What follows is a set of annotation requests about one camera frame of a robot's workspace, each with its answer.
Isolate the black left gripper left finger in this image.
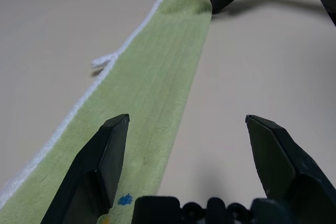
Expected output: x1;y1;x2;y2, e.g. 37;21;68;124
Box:
40;113;130;224

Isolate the green towel with white trim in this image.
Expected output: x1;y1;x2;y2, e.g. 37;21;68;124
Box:
0;0;213;224

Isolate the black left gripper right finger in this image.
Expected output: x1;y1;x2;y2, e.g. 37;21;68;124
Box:
245;114;336;224

